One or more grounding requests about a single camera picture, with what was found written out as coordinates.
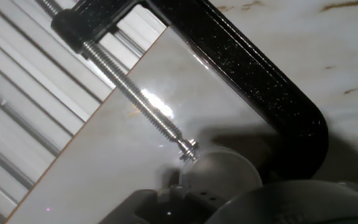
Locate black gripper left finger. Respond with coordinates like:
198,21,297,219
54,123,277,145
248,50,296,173
98,185,229,224

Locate marble pattern board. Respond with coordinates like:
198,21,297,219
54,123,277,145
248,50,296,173
6,0,358,224

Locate black C-clamp with steel screw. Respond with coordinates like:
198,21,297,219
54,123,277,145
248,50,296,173
35,0,329,183

